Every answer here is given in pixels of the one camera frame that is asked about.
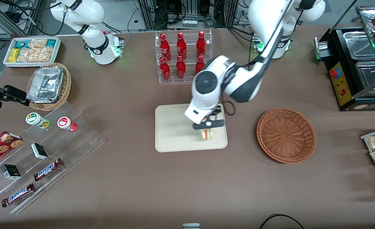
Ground white rectangular snack bin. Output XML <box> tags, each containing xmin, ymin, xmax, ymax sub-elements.
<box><xmin>3</xmin><ymin>37</ymin><xmax>62</xmax><ymax>68</ymax></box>

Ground black food warmer machine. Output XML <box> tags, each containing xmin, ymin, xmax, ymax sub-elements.
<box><xmin>314</xmin><ymin>6</ymin><xmax>375</xmax><ymax>112</ymax></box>

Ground clear acrylic bottle rack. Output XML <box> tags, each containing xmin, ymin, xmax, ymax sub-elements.
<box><xmin>155</xmin><ymin>28</ymin><xmax>213</xmax><ymax>84</ymax></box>

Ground steel warmer pan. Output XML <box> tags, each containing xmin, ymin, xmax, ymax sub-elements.
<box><xmin>343</xmin><ymin>31</ymin><xmax>375</xmax><ymax>61</ymax></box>
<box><xmin>355</xmin><ymin>60</ymin><xmax>375</xmax><ymax>90</ymax></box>

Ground stack of foil trays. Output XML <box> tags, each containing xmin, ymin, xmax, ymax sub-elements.
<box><xmin>27</xmin><ymin>66</ymin><xmax>65</xmax><ymax>104</ymax></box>

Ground red lid yogurt cup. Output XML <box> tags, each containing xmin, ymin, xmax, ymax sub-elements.
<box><xmin>57</xmin><ymin>116</ymin><xmax>79</xmax><ymax>133</ymax></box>

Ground black cable loop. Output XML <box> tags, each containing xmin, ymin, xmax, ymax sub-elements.
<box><xmin>259</xmin><ymin>213</ymin><xmax>306</xmax><ymax>229</ymax></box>

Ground Snickers chocolate bar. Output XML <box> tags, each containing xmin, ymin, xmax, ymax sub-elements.
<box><xmin>33</xmin><ymin>158</ymin><xmax>64</xmax><ymax>182</ymax></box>
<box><xmin>1</xmin><ymin>183</ymin><xmax>36</xmax><ymax>208</ymax></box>

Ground light tan wicker basket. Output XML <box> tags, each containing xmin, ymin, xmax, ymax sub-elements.
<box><xmin>26</xmin><ymin>62</ymin><xmax>72</xmax><ymax>112</ymax></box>

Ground clear bag of crackers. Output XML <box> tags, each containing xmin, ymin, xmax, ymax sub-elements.
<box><xmin>17</xmin><ymin>47</ymin><xmax>53</xmax><ymax>63</ymax></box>
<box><xmin>28</xmin><ymin>38</ymin><xmax>48</xmax><ymax>49</ymax></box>

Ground brown round wicker basket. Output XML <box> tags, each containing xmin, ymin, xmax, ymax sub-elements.
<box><xmin>256</xmin><ymin>108</ymin><xmax>317</xmax><ymax>164</ymax></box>

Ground red soda bottle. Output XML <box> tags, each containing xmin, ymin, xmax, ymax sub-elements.
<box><xmin>160</xmin><ymin>57</ymin><xmax>171</xmax><ymax>81</ymax></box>
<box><xmin>196</xmin><ymin>31</ymin><xmax>207</xmax><ymax>59</ymax></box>
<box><xmin>177</xmin><ymin>32</ymin><xmax>187</xmax><ymax>60</ymax></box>
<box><xmin>160</xmin><ymin>33</ymin><xmax>172</xmax><ymax>61</ymax></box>
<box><xmin>195</xmin><ymin>56</ymin><xmax>206</xmax><ymax>74</ymax></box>
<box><xmin>176</xmin><ymin>55</ymin><xmax>187</xmax><ymax>80</ymax></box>

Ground green lid yogurt cup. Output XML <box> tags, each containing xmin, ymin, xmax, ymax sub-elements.
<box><xmin>25</xmin><ymin>112</ymin><xmax>51</xmax><ymax>129</ymax></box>

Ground cream plastic tray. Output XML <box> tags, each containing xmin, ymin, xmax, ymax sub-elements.
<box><xmin>155</xmin><ymin>102</ymin><xmax>228</xmax><ymax>153</ymax></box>

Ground yellow snack packet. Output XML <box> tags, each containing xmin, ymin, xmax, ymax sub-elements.
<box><xmin>9</xmin><ymin>48</ymin><xmax>21</xmax><ymax>63</ymax></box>

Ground small black carton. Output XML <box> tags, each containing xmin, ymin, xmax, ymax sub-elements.
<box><xmin>0</xmin><ymin>164</ymin><xmax>22</xmax><ymax>180</ymax></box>
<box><xmin>31</xmin><ymin>143</ymin><xmax>49</xmax><ymax>160</ymax></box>

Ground triangular sandwich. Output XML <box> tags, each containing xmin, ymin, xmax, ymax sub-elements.
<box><xmin>201</xmin><ymin>127</ymin><xmax>214</xmax><ymax>141</ymax></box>

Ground clear acrylic stepped shelf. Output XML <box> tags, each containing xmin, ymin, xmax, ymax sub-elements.
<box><xmin>0</xmin><ymin>101</ymin><xmax>105</xmax><ymax>214</ymax></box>

